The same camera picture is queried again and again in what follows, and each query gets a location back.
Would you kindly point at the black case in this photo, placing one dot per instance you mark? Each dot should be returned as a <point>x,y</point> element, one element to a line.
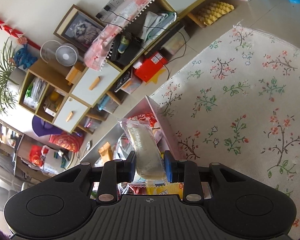
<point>126,52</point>

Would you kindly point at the stack of papers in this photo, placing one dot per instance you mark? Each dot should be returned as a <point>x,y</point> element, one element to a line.
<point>36,92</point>

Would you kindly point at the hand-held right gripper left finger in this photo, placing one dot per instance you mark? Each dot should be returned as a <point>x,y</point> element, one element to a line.
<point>133,166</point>

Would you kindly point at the red box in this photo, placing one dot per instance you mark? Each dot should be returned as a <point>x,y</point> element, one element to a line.
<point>150,68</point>

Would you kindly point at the small clear storage bin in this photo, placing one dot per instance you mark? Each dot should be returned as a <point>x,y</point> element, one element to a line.
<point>91,125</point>

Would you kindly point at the wooden cabinet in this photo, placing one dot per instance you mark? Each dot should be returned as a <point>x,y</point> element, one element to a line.
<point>45,70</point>

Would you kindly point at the small tan snack packet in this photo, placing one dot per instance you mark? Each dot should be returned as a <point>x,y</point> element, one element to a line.
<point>105,151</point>

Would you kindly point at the clear bin with black lid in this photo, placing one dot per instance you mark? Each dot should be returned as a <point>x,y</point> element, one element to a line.
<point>127,82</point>

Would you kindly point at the small white device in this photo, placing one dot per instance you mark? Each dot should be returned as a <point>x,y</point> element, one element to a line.
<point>88,145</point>

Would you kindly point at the wall power sockets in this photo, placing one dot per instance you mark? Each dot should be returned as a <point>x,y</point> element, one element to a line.
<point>117,0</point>

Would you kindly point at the white cake clear packet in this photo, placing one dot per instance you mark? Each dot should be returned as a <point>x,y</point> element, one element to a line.
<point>147,150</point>

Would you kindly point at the potted green plant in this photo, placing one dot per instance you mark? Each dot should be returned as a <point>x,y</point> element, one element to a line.
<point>2,80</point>

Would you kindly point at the pink patterned cloth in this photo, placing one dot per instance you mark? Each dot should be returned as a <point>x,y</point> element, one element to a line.
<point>110,35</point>

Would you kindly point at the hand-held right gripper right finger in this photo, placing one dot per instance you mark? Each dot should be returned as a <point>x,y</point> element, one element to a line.
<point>168,166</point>

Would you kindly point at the tan wooden box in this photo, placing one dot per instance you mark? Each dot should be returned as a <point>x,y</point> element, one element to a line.
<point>75,73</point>

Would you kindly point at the framed cat picture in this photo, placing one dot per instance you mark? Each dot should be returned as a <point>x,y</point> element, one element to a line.
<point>82,30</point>

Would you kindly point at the yellow egg-crate foam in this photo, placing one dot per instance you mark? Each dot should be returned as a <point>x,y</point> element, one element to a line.
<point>213,13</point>

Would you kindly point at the wooden shelving unit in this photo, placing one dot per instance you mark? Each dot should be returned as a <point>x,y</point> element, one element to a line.
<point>22,150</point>

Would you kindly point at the blue plush toy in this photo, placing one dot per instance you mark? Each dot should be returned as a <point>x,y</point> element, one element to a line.
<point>23,56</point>

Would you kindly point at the purple hat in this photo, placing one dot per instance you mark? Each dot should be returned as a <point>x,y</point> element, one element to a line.
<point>43,127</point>

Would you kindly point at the pink cardboard box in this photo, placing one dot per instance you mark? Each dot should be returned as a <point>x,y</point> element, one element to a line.
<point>165,130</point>

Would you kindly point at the small white desk fan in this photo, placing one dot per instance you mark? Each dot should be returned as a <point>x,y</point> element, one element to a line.
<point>66,55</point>

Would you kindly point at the red hanging decoration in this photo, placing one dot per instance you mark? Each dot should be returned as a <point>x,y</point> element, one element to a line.
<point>10,28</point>

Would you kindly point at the floral cloth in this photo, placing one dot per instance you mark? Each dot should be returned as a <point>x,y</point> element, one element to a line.
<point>252,92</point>

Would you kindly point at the clear bin with blue lid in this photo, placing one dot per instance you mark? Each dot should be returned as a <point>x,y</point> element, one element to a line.
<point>107,105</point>

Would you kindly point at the light blue folded cloth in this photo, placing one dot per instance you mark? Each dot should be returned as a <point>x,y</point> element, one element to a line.
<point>157,25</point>

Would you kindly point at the white and red shopping bag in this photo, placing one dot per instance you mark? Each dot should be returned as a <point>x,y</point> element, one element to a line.
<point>47,160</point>

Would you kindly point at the yellow snack packet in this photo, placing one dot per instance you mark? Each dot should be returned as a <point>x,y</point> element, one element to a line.
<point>170,188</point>

